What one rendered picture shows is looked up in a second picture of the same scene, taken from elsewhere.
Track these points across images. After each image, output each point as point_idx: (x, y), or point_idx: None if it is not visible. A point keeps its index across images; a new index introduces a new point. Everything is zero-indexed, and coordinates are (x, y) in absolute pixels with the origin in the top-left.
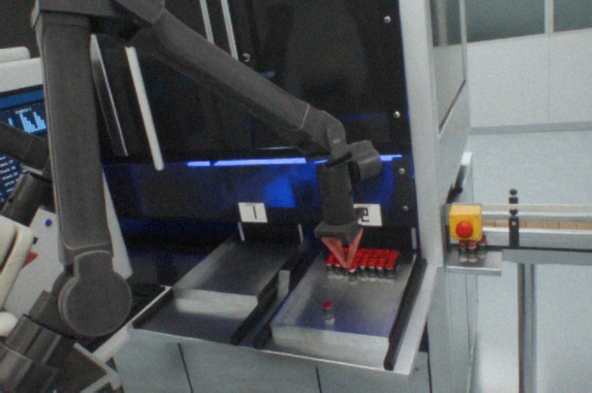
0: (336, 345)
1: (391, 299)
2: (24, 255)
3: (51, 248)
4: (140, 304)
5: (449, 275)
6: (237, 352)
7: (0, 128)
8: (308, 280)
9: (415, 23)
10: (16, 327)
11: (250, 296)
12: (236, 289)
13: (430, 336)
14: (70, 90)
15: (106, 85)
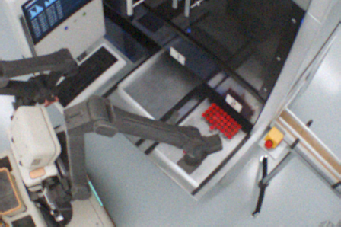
0: (179, 171)
1: (219, 155)
2: (58, 155)
3: (65, 37)
4: (102, 70)
5: (263, 136)
6: (137, 148)
7: (48, 65)
8: (189, 117)
9: (289, 72)
10: (59, 190)
11: (154, 119)
12: (151, 100)
13: None
14: (76, 150)
15: None
